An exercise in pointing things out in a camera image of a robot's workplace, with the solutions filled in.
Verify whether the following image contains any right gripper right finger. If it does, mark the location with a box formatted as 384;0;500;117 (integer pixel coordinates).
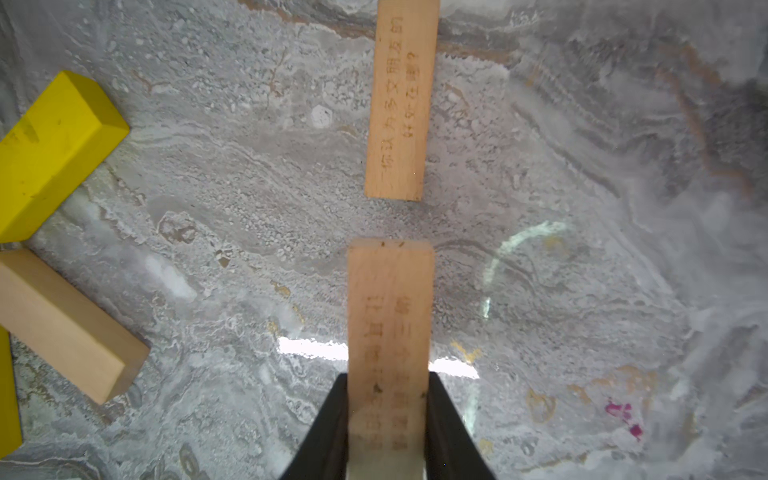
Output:
424;372;496;480

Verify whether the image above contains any wooden block two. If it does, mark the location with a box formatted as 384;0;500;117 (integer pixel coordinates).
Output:
347;238;435;479

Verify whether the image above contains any wooden block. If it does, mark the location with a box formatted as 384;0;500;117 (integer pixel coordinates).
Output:
1;249;150;404

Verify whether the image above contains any wooden block one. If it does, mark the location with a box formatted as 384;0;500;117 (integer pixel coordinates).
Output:
364;0;440;201

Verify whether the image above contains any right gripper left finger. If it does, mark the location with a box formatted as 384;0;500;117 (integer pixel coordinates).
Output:
280;373;349;480

